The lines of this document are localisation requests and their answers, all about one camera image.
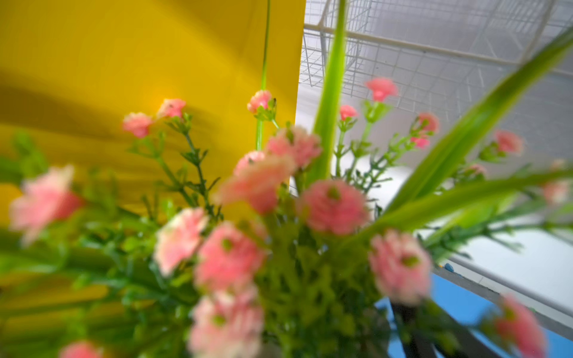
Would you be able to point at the white wire rail basket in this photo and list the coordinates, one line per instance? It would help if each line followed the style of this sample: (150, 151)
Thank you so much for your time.
(447, 55)

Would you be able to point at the yellow rack with coloured shelves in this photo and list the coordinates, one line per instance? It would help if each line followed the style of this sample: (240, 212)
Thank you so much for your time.
(71, 71)

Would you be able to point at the pink flower pot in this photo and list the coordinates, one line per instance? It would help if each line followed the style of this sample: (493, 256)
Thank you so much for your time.
(288, 257)

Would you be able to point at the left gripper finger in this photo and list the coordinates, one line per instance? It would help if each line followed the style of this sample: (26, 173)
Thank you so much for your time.
(429, 331)

